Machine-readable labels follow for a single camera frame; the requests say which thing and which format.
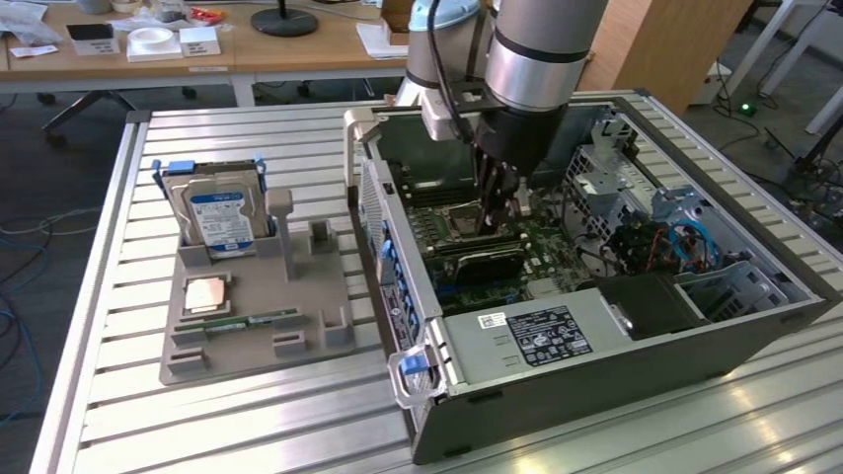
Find wooden desk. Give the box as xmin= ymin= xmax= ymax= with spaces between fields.
xmin=0 ymin=0 xmax=598 ymax=108

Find dark grey open PC case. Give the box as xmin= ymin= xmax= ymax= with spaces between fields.
xmin=342 ymin=93 xmax=826 ymax=466

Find silver socket cover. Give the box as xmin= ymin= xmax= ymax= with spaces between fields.
xmin=511 ymin=180 xmax=536 ymax=217

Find clear plastic bag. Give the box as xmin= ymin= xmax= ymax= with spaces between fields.
xmin=0 ymin=0 xmax=64 ymax=46

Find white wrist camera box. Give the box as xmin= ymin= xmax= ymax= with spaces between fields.
xmin=419 ymin=91 xmax=479 ymax=143

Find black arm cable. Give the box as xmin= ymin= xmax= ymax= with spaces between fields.
xmin=424 ymin=0 xmax=479 ymax=147

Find white table frame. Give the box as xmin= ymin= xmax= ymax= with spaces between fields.
xmin=714 ymin=0 xmax=843 ymax=135

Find white paper stack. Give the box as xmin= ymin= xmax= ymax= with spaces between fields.
xmin=355 ymin=22 xmax=414 ymax=61

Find flat white box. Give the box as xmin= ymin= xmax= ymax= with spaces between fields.
xmin=124 ymin=37 xmax=186 ymax=64

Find black round lamp base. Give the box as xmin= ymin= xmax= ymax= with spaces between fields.
xmin=250 ymin=0 xmax=322 ymax=39

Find hard disk with blue caddy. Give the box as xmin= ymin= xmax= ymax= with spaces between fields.
xmin=151 ymin=155 xmax=270 ymax=261

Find grey parts rack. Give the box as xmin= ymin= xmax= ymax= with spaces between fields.
xmin=159 ymin=187 xmax=390 ymax=387

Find white paper card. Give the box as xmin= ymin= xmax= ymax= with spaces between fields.
xmin=7 ymin=43 xmax=60 ymax=58

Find black stand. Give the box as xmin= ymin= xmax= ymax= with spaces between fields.
xmin=783 ymin=93 xmax=843 ymax=208

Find copper-toned CPU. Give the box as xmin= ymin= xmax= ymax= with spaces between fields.
xmin=182 ymin=276 xmax=234 ymax=315

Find blue data wire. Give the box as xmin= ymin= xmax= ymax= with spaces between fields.
xmin=663 ymin=216 xmax=720 ymax=274

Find white floor cable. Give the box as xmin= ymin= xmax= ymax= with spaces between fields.
xmin=0 ymin=205 xmax=102 ymax=237

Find brown cardboard box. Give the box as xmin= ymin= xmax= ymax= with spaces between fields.
xmin=379 ymin=0 xmax=418 ymax=36

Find white labelled box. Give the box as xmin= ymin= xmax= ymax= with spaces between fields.
xmin=176 ymin=26 xmax=223 ymax=58

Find low-profile green graphics card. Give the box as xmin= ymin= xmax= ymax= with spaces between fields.
xmin=450 ymin=246 xmax=530 ymax=300

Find blue floor cable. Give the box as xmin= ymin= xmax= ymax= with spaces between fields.
xmin=0 ymin=235 xmax=55 ymax=427

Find black power plug bundle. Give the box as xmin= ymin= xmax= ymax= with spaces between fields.
xmin=603 ymin=219 xmax=668 ymax=276

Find translucent case latch handle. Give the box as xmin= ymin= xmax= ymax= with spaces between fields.
xmin=386 ymin=340 xmax=451 ymax=410

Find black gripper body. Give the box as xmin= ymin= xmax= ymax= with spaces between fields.
xmin=474 ymin=104 xmax=570 ymax=175

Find grey metal disk bay bracket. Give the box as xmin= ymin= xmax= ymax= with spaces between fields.
xmin=675 ymin=260 xmax=791 ymax=323

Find white box with black top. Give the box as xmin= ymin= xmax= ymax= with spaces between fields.
xmin=64 ymin=23 xmax=122 ymax=56

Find wooden cabinet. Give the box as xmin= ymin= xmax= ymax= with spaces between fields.
xmin=579 ymin=0 xmax=756 ymax=116

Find perforated metal disk bay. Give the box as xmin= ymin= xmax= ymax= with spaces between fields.
xmin=563 ymin=109 xmax=700 ymax=248

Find green RAM stick with sticker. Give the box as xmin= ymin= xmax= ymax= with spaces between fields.
xmin=431 ymin=239 xmax=532 ymax=259

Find dark desk leg base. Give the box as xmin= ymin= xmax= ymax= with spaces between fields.
xmin=39 ymin=88 xmax=138 ymax=147

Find CPU socket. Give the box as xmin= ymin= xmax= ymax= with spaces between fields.
xmin=442 ymin=199 xmax=508 ymax=243

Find green motherboard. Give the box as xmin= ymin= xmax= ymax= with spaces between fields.
xmin=394 ymin=165 xmax=620 ymax=317

